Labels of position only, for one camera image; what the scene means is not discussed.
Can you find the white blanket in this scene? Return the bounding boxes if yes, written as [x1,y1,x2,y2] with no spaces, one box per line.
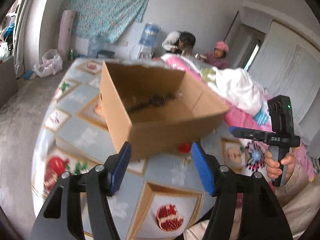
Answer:
[201,67,267,116]

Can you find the dark-haired person in white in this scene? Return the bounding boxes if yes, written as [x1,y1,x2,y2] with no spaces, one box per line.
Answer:
[162,31,196,55]

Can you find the blue water dispenser bottle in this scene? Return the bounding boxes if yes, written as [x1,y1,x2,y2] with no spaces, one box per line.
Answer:
[139,23,161,47]

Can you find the dark grey cabinet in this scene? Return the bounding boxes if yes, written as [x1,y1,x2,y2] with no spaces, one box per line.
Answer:
[0,56,18,107]

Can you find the black waste bin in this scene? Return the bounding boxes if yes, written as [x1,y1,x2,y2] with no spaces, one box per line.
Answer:
[97,50,115,59]

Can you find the brown cardboard box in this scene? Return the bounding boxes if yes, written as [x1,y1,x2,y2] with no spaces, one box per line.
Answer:
[100,62,229,161]

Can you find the person in pink hat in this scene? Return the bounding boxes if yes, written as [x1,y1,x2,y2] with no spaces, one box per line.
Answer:
[204,41,229,69]

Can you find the pink floral quilt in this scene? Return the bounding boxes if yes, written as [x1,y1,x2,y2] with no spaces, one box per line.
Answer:
[161,53,316,181]

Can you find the person's right hand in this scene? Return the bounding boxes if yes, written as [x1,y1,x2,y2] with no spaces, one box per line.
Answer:
[265,150,296,181]

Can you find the teal floral wall cloth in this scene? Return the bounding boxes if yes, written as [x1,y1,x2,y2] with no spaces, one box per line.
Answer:
[58,0,149,43]

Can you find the white plastic bag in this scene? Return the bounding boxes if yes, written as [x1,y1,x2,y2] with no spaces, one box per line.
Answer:
[33,49,63,77]

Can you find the person's beige trouser leg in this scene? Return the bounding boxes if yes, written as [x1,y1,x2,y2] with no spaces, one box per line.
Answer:
[184,164,319,239]

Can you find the rolled pink mat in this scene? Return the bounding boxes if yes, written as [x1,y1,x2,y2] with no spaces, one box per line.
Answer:
[57,10,76,61]

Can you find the white wardrobe doors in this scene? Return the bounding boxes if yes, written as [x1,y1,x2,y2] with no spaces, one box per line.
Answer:
[248,21,319,140]

